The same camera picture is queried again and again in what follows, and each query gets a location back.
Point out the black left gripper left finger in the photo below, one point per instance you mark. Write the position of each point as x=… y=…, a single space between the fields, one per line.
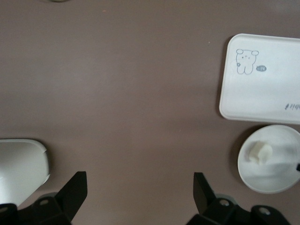
x=72 y=194

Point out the white steamed bun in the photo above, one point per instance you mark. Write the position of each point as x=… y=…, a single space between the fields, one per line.
x=259 y=152

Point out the white rounded plastic container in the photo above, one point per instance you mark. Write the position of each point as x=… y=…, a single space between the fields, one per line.
x=21 y=164

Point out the white round plate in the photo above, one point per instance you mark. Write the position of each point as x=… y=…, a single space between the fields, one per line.
x=269 y=178

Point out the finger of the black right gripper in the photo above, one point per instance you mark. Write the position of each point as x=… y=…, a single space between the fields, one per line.
x=298 y=167

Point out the white rectangular tray bear print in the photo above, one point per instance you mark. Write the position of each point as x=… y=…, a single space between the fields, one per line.
x=262 y=93

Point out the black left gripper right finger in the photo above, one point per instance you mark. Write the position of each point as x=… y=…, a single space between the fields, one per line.
x=204 y=199

